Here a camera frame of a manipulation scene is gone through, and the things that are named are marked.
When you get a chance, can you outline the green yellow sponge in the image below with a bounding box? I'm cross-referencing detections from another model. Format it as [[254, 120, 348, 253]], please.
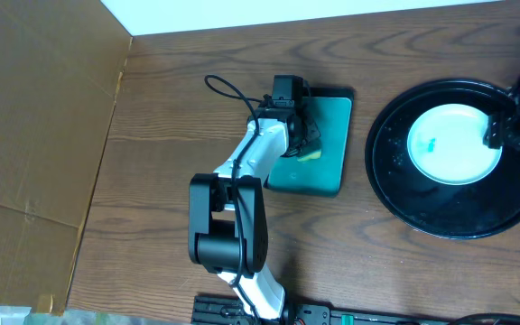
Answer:
[[297, 139, 322, 163]]

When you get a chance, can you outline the mint plate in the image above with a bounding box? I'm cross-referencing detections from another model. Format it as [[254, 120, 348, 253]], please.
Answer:
[[407, 104, 502, 186]]

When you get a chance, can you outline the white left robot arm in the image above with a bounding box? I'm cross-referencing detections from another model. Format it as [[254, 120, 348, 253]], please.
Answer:
[[189, 75, 321, 323]]

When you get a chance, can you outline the green rectangular water tray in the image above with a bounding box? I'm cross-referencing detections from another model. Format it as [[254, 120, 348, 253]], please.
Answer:
[[265, 87, 355, 197]]

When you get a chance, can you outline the black round tray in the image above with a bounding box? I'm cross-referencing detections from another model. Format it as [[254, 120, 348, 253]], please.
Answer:
[[365, 79, 520, 239]]

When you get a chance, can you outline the brown cardboard panel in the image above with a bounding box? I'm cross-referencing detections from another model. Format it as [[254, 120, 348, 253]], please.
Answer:
[[0, 0, 132, 315]]

